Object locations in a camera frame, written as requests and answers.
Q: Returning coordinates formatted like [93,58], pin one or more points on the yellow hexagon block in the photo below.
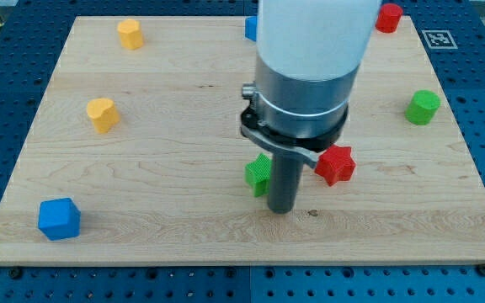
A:
[130,34]

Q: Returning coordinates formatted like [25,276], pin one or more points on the blue block behind arm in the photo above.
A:
[251,28]

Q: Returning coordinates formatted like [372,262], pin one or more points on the wooden board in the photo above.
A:
[165,186]

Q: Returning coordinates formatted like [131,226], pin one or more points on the green cylinder block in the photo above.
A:
[422,107]

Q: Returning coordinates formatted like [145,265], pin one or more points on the blue cube block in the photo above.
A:
[59,219]

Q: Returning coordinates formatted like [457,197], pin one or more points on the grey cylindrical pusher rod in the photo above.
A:
[283,184]

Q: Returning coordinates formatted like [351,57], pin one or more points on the green star block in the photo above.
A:
[257,175]

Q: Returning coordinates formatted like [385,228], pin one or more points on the yellow heart block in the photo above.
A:
[103,114]

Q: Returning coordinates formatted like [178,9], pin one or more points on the red cylinder block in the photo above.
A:
[389,17]

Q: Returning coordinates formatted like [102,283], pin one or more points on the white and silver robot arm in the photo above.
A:
[308,55]

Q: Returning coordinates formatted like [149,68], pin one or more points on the red star block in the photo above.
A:
[336,165]

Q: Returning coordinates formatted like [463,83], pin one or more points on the black white fiducial marker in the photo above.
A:
[439,39]

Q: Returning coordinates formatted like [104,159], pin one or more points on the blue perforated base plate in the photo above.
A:
[31,41]

